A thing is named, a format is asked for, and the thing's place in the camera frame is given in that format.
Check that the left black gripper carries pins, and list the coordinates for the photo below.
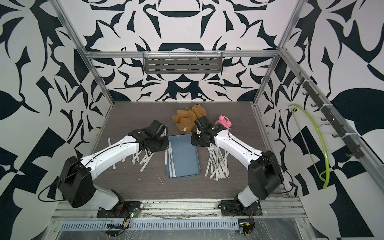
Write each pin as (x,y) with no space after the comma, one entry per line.
(166,143)

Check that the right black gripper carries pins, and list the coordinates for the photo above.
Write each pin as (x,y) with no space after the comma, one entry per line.
(193,141)

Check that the pile straw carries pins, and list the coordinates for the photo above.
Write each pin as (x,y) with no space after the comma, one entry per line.
(146,159)
(217,167)

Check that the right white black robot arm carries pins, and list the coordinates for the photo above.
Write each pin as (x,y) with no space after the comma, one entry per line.
(264,173)

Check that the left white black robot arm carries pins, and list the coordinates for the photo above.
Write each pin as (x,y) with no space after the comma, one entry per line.
(76,182)

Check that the blue plastic storage tray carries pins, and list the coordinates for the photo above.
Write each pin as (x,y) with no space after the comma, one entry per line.
(185,157)

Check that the brown teddy bear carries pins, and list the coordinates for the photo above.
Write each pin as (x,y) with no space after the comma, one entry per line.
(185,119)

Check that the pink alarm clock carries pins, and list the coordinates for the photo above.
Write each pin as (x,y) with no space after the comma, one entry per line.
(224,121)

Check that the lone wrapped straw far left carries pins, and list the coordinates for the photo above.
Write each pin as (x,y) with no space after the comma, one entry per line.
(112,156)

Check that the green plastic clothes hanger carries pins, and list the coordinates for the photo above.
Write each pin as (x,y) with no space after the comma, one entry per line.
(325,174)

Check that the grey metal wall shelf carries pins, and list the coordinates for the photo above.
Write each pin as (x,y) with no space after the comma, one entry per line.
(183,62)

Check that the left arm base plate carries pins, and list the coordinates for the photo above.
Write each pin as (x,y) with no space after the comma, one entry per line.
(120,210)

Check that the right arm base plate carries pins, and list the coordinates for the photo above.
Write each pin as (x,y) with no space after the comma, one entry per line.
(233,208)

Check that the white slotted cable duct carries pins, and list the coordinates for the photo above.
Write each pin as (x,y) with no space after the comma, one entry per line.
(136,225)

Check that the grey wall hook rail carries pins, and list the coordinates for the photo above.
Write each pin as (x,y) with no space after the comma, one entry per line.
(331,117)

